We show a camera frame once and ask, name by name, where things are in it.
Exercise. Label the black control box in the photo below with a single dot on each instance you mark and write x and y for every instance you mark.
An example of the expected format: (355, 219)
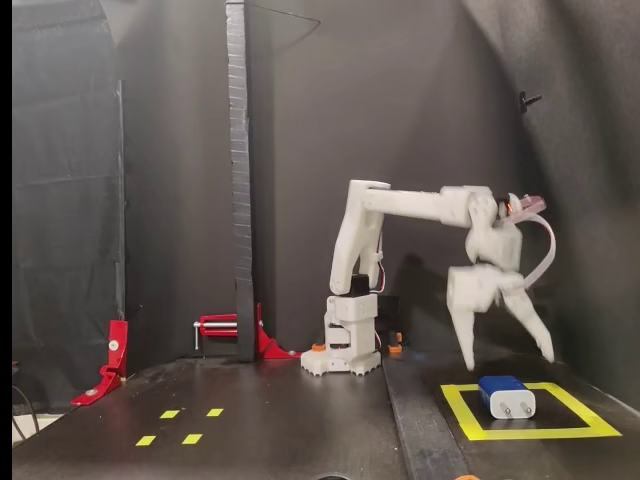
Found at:
(390, 307)

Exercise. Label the small black curtain clip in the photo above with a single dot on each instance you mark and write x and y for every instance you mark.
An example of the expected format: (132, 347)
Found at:
(523, 102)

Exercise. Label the small yellow tape marker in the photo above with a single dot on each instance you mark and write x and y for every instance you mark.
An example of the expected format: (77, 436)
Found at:
(192, 439)
(169, 414)
(146, 440)
(215, 412)

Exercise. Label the red metal screw clamp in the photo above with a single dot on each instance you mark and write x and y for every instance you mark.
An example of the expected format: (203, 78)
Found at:
(272, 347)

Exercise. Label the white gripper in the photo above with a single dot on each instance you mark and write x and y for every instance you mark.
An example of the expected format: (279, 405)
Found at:
(476, 290)

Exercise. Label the black flat table strip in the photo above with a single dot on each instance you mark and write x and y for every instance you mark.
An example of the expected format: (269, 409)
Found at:
(420, 440)

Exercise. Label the red metal bracket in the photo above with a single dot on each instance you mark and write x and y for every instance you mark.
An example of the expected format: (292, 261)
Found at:
(117, 350)

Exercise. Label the small pink camera board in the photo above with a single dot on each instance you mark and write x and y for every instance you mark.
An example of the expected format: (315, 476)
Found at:
(530, 202)

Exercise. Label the tall black taped post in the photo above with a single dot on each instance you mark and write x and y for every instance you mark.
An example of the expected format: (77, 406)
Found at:
(240, 150)

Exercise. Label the blue white charger block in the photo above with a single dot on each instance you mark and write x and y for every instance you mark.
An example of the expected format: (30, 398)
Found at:
(500, 392)

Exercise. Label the yellow tape square outline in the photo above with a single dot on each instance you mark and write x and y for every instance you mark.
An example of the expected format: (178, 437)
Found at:
(540, 434)

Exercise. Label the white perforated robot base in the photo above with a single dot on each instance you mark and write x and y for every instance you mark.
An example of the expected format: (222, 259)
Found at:
(340, 365)

